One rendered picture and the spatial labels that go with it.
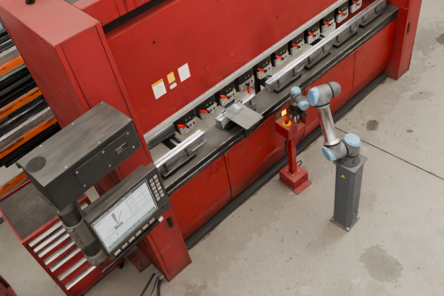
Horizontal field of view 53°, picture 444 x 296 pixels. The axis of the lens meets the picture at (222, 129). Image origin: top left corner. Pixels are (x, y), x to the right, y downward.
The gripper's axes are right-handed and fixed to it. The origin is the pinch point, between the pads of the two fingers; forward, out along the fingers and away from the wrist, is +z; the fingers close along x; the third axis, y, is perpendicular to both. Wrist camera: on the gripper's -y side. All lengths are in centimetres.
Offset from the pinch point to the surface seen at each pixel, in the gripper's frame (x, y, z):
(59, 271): 212, 25, 22
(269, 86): 0.5, 31.1, -18.4
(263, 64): 7, 32, -46
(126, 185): 153, -29, -90
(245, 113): 39.6, 16.0, -25.7
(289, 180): 14, -9, 62
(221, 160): 70, 12, 2
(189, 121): 84, 25, -43
